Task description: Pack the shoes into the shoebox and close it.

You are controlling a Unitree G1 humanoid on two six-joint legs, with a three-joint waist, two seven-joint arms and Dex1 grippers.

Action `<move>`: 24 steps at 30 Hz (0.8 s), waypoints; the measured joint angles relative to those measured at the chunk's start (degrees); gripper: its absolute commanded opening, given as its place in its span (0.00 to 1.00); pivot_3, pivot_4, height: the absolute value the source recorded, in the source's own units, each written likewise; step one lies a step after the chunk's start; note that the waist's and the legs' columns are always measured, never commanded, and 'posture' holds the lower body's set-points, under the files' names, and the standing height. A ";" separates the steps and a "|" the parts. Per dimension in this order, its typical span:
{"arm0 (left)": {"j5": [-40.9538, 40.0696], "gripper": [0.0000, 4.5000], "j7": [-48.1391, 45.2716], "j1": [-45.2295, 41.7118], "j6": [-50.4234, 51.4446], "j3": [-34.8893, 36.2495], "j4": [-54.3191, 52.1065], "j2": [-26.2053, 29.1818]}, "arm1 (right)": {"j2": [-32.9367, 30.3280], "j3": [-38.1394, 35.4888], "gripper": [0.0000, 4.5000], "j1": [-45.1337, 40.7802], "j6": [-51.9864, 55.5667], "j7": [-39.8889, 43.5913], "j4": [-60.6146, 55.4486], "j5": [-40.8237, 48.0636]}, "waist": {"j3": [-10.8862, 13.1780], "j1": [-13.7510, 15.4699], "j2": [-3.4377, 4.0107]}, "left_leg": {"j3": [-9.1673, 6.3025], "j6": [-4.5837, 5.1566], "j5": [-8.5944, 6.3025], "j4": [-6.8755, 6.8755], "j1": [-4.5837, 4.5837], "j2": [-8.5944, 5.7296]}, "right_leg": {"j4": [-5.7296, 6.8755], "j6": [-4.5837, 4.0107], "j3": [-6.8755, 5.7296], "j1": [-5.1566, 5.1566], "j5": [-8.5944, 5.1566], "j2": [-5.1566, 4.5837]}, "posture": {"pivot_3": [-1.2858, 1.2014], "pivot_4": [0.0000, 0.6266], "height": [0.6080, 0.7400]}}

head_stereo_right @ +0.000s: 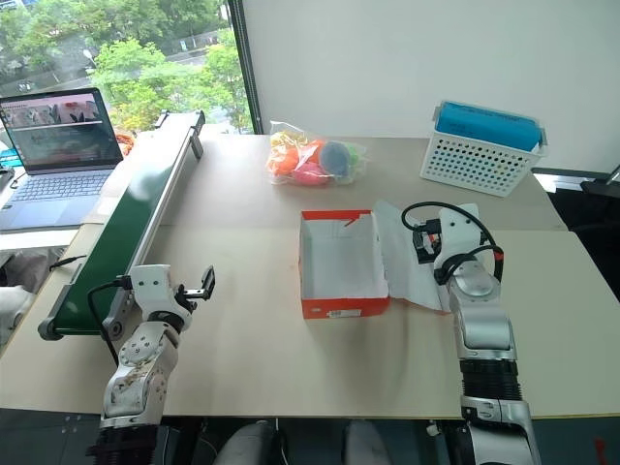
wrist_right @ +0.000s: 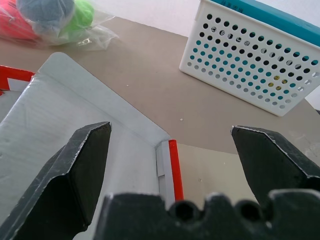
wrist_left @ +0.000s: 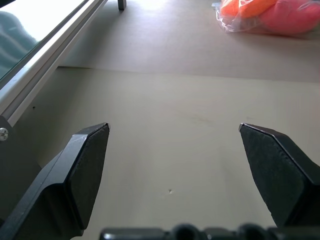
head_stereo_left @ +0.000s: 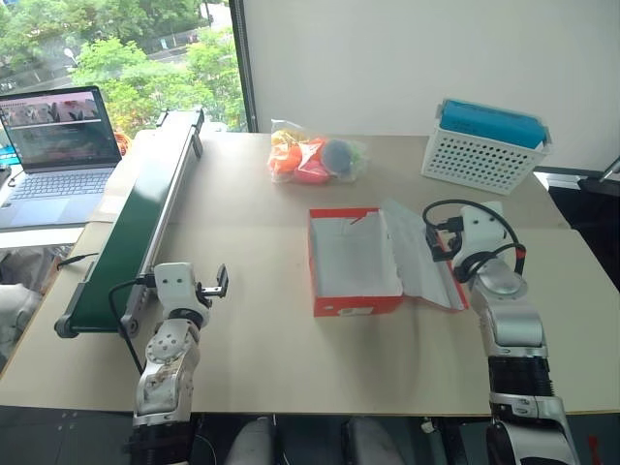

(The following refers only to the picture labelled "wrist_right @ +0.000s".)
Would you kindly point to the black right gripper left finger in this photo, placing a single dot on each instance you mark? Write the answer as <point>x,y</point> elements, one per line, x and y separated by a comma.
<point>75,175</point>

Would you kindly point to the clear plastic bag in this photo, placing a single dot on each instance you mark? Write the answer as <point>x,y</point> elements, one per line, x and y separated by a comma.
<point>100,32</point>

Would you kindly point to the grey-blue yarn ball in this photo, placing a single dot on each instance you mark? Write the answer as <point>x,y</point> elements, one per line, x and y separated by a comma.
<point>45,10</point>

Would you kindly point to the green yarn ball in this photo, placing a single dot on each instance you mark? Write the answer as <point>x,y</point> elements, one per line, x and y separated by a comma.
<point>82,15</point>

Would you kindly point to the red and white cardboard box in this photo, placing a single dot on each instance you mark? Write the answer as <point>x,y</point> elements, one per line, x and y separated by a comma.
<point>75,100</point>

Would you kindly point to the white perforated plastic basket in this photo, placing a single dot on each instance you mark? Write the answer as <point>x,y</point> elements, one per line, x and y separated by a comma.
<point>250,45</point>

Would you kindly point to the teal box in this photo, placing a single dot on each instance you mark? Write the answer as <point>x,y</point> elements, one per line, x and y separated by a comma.
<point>275,15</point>

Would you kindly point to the red yarn ball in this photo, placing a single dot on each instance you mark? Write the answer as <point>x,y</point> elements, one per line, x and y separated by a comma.
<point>15,25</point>

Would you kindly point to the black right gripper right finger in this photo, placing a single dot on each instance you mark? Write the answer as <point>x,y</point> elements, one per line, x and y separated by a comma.
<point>265,160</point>

